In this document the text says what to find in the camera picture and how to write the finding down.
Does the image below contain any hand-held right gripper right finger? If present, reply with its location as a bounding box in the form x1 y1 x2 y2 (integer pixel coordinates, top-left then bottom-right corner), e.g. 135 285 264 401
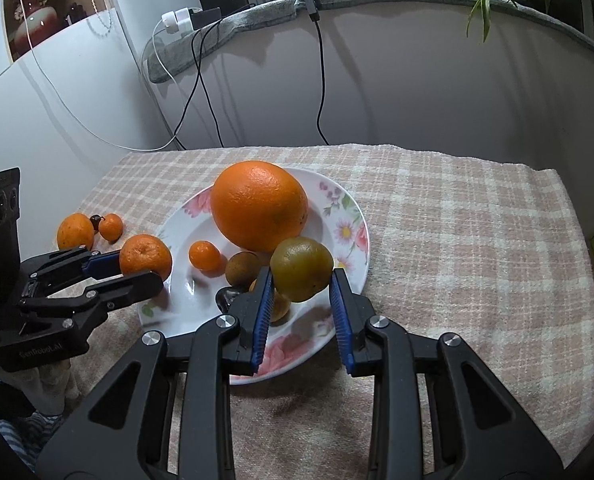
328 267 564 480

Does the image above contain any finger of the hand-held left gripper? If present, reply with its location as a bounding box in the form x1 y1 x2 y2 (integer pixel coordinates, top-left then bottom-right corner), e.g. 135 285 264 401
20 245 124 295
19 270 164 319

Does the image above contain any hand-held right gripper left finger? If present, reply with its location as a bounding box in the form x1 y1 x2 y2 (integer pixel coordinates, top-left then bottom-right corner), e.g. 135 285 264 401
37 266 277 480

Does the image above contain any small brown round fruit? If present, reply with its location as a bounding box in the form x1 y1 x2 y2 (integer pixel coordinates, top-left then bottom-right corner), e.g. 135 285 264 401
225 251 263 286
249 278 292 324

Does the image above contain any medium mandarin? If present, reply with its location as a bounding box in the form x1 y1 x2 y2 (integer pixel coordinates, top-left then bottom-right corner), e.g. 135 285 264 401
98 213 124 242
119 233 173 281

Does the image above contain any floral white plate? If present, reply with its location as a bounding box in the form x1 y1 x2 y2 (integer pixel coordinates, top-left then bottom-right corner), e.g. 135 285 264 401
138 165 372 386

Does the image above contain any greenish brown round fruit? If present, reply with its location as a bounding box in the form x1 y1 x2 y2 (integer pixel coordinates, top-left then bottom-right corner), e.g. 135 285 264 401
269 236 334 304

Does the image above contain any small mandarin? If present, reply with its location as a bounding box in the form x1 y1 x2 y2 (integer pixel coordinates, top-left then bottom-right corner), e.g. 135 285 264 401
188 240 223 271

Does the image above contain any large smooth orange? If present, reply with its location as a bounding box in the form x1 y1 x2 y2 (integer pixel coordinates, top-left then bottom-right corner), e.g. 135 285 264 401
210 160 310 253

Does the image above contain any large spotted orange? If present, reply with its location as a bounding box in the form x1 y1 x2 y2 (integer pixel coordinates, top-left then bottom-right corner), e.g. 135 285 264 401
56 213 96 251

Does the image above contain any blue striped cloth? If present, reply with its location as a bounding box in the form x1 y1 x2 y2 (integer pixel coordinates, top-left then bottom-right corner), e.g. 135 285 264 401
0 407 61 472

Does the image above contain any pink plaid tablecloth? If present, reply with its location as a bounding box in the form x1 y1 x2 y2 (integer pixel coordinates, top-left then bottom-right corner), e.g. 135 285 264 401
61 142 594 480

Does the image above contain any white refrigerator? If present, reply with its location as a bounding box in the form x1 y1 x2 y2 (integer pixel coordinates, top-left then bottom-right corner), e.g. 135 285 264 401
0 9 179 171

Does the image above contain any red and white jar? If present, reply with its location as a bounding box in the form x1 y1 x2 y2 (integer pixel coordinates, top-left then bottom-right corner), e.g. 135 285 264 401
12 0 61 24

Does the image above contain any black power adapter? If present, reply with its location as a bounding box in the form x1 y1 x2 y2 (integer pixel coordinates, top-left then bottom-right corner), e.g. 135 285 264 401
191 7 223 26

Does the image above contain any grey windowsill cloth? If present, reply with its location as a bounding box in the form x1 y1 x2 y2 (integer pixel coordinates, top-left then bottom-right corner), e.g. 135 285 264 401
147 0 594 87

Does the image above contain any white cable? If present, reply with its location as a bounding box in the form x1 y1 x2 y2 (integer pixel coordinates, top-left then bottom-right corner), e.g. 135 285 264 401
14 0 179 154

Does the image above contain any black ring light cable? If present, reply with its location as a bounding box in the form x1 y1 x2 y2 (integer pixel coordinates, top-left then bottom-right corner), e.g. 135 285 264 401
296 0 331 146

